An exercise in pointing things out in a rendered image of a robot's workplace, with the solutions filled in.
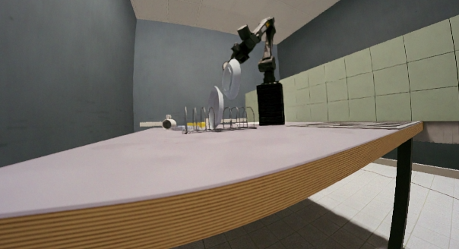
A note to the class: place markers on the blue and white checkered towel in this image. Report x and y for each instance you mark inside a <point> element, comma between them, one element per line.
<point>180,128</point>

